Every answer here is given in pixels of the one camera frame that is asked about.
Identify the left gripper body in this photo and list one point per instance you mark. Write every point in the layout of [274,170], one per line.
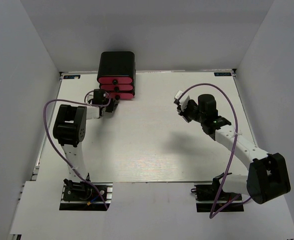
[109,107]

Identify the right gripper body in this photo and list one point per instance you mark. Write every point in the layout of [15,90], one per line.
[194,113]

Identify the pink bottom drawer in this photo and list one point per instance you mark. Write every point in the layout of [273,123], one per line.
[123,95]

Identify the pink drawer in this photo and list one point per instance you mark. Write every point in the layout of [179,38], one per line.
[123,95]
[117,88]
[115,80]

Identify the pink top drawer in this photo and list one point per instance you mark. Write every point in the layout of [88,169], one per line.
[115,80]

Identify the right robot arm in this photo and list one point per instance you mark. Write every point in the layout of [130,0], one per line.
[267,176]

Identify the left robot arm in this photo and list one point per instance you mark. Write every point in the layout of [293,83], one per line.
[70,128]

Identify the black drawer cabinet shell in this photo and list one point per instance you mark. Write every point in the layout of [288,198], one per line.
[119,64]

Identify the right blue table sticker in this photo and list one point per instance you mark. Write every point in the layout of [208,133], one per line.
[222,74]

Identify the blue table sticker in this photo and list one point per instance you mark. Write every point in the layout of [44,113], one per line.
[222,74]
[71,77]

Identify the left blue table sticker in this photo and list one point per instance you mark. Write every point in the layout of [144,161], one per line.
[71,77]

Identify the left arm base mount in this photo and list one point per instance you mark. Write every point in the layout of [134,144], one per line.
[80,196]

